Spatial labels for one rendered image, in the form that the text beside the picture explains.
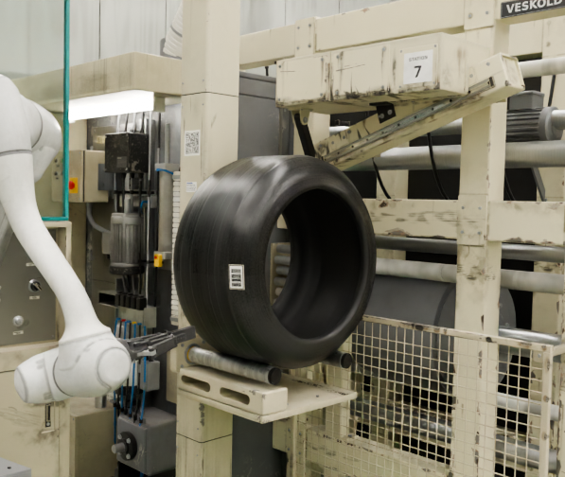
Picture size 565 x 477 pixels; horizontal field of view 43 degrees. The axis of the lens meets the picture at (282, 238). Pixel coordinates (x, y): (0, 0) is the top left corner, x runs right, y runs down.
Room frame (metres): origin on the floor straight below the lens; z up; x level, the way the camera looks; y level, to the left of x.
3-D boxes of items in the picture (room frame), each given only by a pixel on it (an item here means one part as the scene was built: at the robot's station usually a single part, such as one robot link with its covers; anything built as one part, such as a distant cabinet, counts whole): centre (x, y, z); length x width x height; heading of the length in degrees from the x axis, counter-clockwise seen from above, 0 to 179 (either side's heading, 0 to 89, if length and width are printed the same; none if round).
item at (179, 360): (2.17, 0.16, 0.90); 0.40 x 0.03 x 0.10; 135
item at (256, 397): (1.94, 0.13, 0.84); 0.36 x 0.09 x 0.06; 45
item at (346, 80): (2.16, -0.27, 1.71); 0.61 x 0.25 x 0.15; 45
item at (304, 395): (2.04, 0.03, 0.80); 0.37 x 0.36 x 0.02; 135
